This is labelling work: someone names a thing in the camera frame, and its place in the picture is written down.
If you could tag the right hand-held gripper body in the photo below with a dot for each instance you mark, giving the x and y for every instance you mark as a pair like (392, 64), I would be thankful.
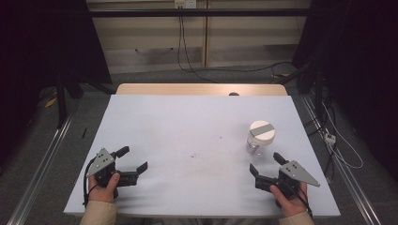
(297, 175)

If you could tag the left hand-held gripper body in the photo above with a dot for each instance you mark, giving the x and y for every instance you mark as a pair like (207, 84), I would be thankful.
(100, 162)

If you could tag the clear plastic jar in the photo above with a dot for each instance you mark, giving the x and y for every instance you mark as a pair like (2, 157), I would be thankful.
(255, 149)

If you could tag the white jar lid grey strip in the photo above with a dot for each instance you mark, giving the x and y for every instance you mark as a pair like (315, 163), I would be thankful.
(262, 132)

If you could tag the person's left hand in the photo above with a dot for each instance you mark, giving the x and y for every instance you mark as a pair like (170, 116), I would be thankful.
(103, 191)

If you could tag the person's right hand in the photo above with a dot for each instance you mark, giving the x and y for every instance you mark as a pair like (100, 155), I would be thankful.
(291, 204)

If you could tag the small black floor stick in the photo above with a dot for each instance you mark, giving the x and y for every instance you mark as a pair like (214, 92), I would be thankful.
(84, 132)

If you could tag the white power strip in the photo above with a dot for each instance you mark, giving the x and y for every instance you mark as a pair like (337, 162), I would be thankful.
(329, 138)

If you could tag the white table mat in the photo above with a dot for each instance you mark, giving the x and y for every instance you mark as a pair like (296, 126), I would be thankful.
(187, 125)

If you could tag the black metal stand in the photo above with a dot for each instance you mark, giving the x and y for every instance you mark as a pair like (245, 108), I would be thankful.
(318, 93)
(61, 103)

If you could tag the dark round table grommet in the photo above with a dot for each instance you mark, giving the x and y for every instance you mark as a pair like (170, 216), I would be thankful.
(233, 93)

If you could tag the wooden table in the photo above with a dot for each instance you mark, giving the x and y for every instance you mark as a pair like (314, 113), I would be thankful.
(187, 89)

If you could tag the black curtain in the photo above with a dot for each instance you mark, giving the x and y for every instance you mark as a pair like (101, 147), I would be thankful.
(359, 62)
(40, 47)

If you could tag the aluminium floor rail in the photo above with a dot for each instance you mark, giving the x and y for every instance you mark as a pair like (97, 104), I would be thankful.
(350, 184)
(40, 168)

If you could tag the black horizontal frame bar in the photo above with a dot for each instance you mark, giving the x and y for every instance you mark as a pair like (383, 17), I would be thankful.
(194, 12)

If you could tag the white wall socket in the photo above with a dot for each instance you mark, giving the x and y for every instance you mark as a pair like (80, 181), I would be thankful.
(185, 3)

